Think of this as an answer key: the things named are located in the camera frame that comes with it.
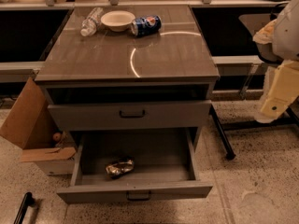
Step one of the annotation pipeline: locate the open grey lower drawer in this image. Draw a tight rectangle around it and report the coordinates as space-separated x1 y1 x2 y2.
57 128 212 203

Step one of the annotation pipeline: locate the grey drawer cabinet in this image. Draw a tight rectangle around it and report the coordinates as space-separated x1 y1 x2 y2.
35 5 221 185

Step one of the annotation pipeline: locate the blue pepsi can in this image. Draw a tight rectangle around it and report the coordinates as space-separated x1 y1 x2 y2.
131 15 162 37

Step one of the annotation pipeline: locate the clear plastic water bottle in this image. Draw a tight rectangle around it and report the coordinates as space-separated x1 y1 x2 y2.
80 7 103 36

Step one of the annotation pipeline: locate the black metal floor bar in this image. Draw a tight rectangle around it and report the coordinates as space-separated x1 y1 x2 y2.
13 192 36 224

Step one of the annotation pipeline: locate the closed grey upper drawer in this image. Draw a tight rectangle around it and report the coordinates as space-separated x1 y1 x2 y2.
48 101 211 131

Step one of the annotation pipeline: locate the black chair with tablet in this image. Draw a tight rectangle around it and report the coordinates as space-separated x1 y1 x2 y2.
238 4 299 133

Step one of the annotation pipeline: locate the white paper bowl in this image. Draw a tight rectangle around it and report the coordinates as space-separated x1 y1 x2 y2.
101 10 135 32

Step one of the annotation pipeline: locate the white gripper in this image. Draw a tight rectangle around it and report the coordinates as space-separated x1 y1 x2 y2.
253 20 299 123

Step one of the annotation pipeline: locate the brown cardboard box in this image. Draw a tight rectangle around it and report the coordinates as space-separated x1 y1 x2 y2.
0 78 76 175

